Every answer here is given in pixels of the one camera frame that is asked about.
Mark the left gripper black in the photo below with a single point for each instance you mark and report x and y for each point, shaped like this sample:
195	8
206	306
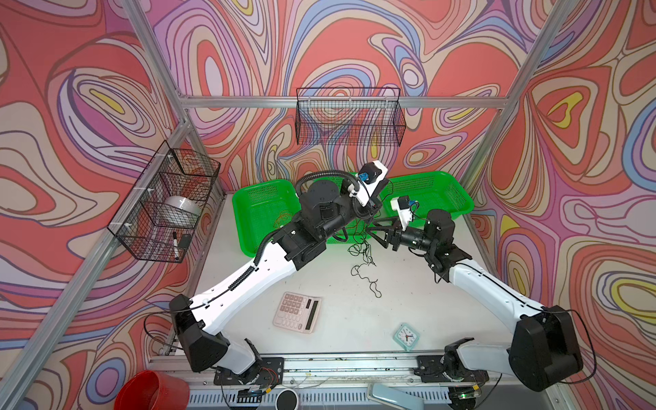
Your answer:
369	209

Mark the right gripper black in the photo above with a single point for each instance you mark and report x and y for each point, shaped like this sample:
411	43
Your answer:
384	244

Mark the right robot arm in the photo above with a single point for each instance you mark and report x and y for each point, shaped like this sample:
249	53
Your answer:
544	349

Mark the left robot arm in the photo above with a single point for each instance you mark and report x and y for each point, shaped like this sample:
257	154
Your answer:
329	202

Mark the middle green plastic basket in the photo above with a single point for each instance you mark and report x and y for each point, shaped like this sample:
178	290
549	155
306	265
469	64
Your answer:
354	231

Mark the green plastic basket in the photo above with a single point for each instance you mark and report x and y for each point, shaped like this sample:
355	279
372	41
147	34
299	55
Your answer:
261	209
432	190
354	231

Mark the right green plastic basket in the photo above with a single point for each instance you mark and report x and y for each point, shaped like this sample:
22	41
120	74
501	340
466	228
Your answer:
432	190

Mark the teal square clock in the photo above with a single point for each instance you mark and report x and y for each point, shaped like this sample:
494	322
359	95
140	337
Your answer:
406	337

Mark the left green plastic basket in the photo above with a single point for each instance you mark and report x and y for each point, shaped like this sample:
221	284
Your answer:
261	209

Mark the pink calculator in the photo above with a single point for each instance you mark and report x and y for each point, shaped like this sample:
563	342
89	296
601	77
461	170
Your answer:
297	313

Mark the round black white cup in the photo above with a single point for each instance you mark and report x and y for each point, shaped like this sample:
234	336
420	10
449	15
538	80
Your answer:
287	399

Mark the black marker pen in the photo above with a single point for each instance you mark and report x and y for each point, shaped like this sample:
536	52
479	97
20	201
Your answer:
175	246

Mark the red plastic bowl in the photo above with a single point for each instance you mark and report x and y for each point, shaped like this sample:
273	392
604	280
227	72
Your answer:
150	390

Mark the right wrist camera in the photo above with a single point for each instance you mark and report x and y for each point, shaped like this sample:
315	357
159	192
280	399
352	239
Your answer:
403	206

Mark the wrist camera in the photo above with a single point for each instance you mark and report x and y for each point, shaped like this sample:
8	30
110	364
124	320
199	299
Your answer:
403	206
372	180

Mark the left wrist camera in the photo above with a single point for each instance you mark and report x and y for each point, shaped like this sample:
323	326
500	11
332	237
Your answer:
372	180

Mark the black wire wall basket back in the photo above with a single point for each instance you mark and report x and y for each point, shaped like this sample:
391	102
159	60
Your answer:
349	116

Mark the black wire wall basket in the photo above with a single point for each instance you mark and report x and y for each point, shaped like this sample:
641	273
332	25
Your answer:
171	196
349	116

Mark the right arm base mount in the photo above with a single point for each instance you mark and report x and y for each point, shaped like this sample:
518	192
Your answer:
448	367

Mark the grey blue handle object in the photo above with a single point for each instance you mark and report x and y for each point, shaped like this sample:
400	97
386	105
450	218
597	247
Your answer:
394	398

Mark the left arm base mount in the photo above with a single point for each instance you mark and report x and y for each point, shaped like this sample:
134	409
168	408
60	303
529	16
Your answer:
243	365

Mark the black wire wall basket left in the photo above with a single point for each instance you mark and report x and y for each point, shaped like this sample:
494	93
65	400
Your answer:
171	196

